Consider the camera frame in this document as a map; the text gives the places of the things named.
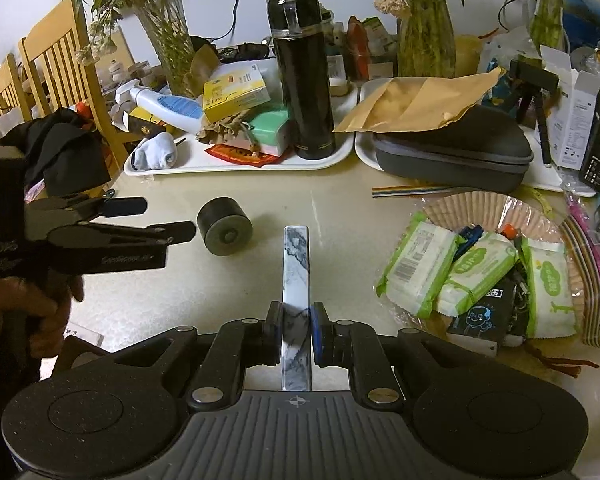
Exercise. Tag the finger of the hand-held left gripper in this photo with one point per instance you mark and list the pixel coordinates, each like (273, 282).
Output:
(127, 206)
(175, 230)

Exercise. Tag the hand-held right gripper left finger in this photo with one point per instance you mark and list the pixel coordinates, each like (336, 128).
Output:
(272, 332)

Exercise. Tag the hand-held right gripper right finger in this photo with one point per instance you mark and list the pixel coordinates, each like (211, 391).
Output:
(320, 332)

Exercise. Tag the dark grey cylinder roll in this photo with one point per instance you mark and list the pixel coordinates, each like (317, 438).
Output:
(225, 230)

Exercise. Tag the marble pattern bar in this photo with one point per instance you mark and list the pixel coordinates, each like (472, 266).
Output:
(296, 270)

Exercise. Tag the person's left hand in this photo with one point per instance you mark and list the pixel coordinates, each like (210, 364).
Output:
(40, 305)

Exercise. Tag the small black round cap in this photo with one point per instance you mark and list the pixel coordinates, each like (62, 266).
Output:
(109, 193)

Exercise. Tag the white sock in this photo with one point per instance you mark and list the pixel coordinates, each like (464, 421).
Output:
(155, 152)

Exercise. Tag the black cloth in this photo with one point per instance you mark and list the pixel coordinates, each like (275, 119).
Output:
(55, 150)

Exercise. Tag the black and gold box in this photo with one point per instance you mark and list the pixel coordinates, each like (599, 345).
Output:
(145, 125)

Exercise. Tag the red packet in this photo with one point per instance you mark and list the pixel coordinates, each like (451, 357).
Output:
(240, 155)

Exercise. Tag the white spray bottle blue label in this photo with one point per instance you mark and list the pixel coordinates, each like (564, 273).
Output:
(170, 107)

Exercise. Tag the crinkled brown paper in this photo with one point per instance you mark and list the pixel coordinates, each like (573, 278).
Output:
(225, 130)

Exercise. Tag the green white wipes pack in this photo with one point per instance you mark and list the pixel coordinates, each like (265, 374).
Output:
(415, 265)
(550, 285)
(475, 270)

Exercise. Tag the wooden chair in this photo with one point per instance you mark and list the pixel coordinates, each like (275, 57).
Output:
(55, 45)
(10, 90)

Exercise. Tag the white paper note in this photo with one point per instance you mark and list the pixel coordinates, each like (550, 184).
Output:
(87, 336)

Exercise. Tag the green carton box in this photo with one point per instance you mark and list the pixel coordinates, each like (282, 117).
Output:
(270, 130)

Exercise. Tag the yellow carton box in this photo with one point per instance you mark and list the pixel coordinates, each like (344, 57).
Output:
(235, 92)

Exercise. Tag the black cartoon packet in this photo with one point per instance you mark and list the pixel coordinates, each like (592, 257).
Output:
(485, 315)

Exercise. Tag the black thermos bottle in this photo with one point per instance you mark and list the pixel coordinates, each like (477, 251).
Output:
(305, 85)

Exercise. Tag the bowl of green packets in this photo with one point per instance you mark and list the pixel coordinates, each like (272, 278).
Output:
(480, 207)

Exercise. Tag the grey hard zip case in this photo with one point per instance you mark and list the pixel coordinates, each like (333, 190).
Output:
(450, 155)

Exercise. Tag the red ribbon strip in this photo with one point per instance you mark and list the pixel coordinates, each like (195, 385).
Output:
(560, 360)

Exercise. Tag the brown paper envelope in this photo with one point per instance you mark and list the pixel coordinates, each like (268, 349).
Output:
(410, 100)

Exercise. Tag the striped woven ribbon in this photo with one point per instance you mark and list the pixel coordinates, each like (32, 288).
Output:
(597, 310)

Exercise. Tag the pink pen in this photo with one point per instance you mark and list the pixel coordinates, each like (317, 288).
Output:
(592, 250)

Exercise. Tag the glass vase with lucky bamboo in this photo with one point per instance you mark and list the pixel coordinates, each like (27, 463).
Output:
(425, 35)
(547, 20)

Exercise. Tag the white carton box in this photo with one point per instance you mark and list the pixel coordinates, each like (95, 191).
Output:
(575, 120)

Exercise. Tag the small black tripod clamp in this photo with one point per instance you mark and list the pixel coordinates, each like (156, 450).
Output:
(532, 77)

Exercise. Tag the white plastic bag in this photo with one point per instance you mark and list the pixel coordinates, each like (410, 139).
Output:
(510, 45)

